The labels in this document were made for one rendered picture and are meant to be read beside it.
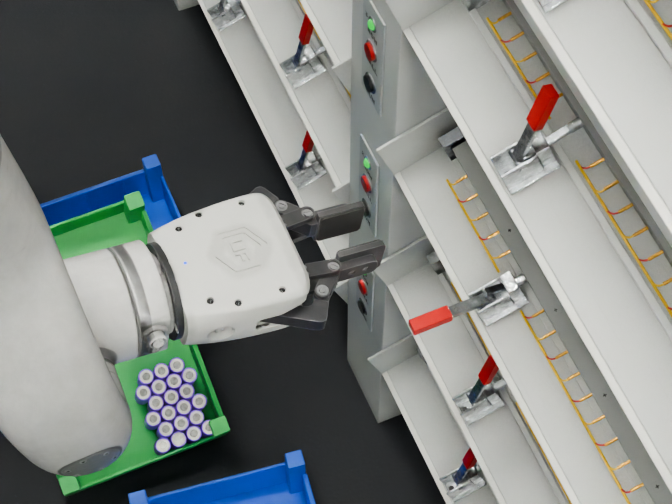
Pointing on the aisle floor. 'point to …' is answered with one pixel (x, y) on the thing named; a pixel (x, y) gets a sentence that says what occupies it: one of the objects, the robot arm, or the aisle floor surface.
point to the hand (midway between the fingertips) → (348, 240)
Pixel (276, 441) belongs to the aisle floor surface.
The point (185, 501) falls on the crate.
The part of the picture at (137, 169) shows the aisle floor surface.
